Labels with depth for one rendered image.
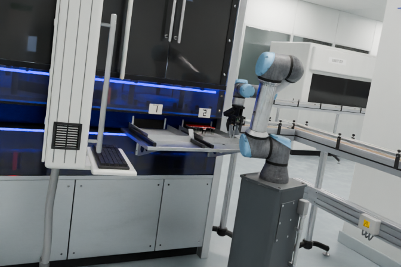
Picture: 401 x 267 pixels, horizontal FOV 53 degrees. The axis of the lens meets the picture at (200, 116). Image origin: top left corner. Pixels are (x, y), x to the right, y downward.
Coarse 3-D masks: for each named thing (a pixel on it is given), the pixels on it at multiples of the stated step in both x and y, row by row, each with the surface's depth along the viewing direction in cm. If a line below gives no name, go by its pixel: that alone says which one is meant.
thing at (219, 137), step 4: (180, 128) 262; (184, 128) 257; (216, 132) 273; (220, 132) 268; (224, 132) 263; (200, 136) 238; (204, 136) 236; (208, 136) 257; (212, 136) 259; (216, 136) 261; (220, 136) 263; (224, 136) 263; (228, 136) 259; (204, 140) 236; (208, 140) 237; (212, 140) 238; (216, 140) 239; (220, 140) 241; (224, 140) 242; (228, 140) 243; (232, 140) 245; (236, 140) 246
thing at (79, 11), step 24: (72, 0) 163; (96, 0) 166; (72, 24) 164; (96, 24) 167; (72, 48) 166; (96, 48) 169; (72, 72) 167; (48, 96) 167; (72, 96) 169; (48, 120) 169; (72, 120) 171; (48, 144) 169; (72, 144) 172; (72, 168) 174
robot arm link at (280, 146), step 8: (272, 136) 206; (280, 136) 208; (272, 144) 203; (280, 144) 204; (288, 144) 205; (272, 152) 203; (280, 152) 204; (288, 152) 206; (272, 160) 206; (280, 160) 205; (288, 160) 208
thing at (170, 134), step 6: (132, 126) 242; (168, 126) 259; (144, 132) 224; (150, 132) 243; (156, 132) 245; (162, 132) 248; (168, 132) 251; (174, 132) 250; (180, 132) 243; (150, 138) 220; (156, 138) 222; (162, 138) 223; (168, 138) 225; (174, 138) 227; (180, 138) 228; (186, 138) 230
